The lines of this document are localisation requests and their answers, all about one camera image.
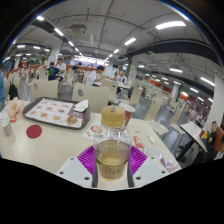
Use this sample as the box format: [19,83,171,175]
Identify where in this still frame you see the red paper cup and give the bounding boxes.
[118,102,137,128]

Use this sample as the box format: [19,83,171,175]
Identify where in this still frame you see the beige dining table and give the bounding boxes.
[179,121,209,163]

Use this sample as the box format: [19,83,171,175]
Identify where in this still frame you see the white and green packet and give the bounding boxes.
[143,144,164,161]

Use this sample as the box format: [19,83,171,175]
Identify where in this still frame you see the clear bottle with tan cap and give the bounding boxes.
[92,105,132,182]

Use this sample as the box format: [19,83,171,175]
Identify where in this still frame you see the ceiling lights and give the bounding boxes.
[3,14,216,104]

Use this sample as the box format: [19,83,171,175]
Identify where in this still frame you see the flat round red coaster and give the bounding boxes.
[25,124,43,140]

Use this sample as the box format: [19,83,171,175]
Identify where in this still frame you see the beige chairs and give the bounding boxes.
[3,66,191,134]

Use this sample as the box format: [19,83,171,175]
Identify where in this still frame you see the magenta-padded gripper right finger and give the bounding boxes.
[127,144,170,189]

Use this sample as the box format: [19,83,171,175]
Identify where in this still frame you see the dark brown food tray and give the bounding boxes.
[22,96,91,130]

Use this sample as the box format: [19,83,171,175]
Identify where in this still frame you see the white leaflet with red text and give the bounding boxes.
[164,159,183,174]

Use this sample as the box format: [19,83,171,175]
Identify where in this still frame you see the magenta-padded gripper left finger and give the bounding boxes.
[54,144,99,189]

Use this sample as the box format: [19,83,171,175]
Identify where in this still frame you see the printed paper tray liner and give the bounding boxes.
[25,98,84,128]

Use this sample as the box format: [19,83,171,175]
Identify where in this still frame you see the ceiling air conditioner unit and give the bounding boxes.
[68,23,88,36]

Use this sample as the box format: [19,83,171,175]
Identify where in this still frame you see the small purple packet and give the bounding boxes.
[161,156,174,169]

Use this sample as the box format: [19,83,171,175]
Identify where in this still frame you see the small white wrapper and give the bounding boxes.
[146,133,158,144]

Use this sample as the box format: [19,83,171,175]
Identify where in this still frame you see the small red packet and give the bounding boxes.
[133,135,145,149]

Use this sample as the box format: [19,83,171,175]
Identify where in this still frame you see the colourful sticker leaflet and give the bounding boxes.
[82,120,104,141]

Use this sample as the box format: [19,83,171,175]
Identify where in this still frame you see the beige chair with round hole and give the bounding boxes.
[29,78,60,102]
[71,82,110,114]

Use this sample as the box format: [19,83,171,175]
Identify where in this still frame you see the crumpled white napkin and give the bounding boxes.
[73,99,90,113]

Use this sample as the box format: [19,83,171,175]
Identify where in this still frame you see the black backpack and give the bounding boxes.
[8,82,19,101]

